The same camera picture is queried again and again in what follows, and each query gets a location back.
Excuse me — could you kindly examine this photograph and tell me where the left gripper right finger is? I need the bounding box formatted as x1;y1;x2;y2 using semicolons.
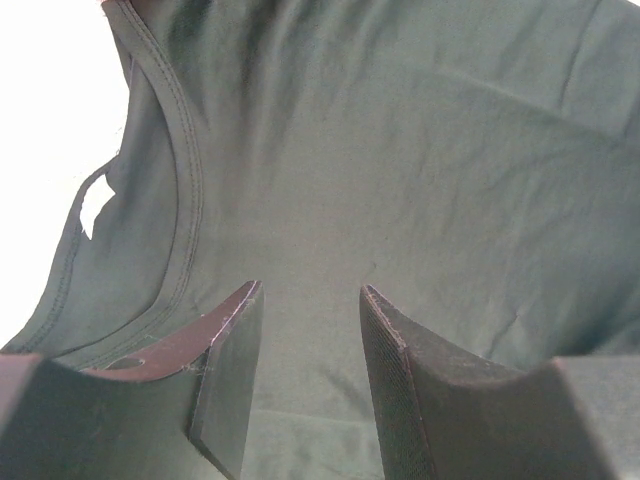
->
359;286;639;479

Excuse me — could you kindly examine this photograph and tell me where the black t shirt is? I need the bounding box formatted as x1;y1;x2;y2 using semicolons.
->
6;1;639;479

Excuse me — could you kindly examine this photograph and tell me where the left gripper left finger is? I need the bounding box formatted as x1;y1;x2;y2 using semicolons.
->
1;281;264;479

